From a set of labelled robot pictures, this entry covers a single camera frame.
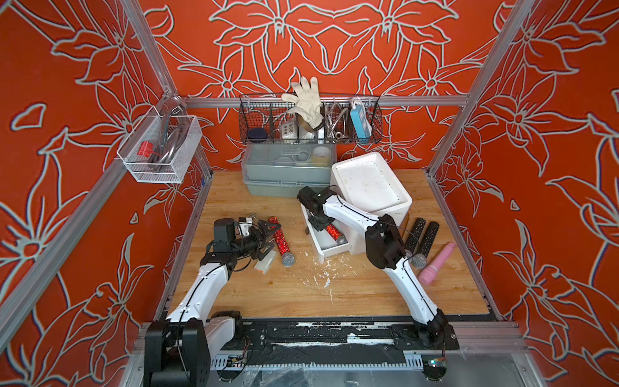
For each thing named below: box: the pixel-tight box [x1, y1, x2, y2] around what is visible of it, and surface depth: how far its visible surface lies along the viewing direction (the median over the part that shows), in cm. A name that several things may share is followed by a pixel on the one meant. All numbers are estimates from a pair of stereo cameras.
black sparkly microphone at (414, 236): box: [403, 216, 427, 258], surface depth 94 cm
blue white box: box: [349, 97, 374, 139], surface depth 89 cm
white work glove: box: [281, 76, 325, 133], surface depth 90 cm
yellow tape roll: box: [311, 145, 331, 168], surface depth 103 cm
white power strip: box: [280, 120, 298, 140], surface depth 96 cm
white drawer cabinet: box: [329, 151, 413, 256], surface depth 84 cm
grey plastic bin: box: [240, 142, 337, 198], surface depth 103 cm
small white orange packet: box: [253, 249, 277, 275], surface depth 89 cm
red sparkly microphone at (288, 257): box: [267, 216, 296, 268], surface depth 92 cm
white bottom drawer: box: [299, 203, 352, 264], surface depth 91 cm
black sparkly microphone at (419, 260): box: [411, 220, 441, 270], surface depth 90 cm
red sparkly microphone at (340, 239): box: [325, 223, 349, 246], surface depth 96 cm
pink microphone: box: [418, 242, 457, 284], surface depth 87 cm
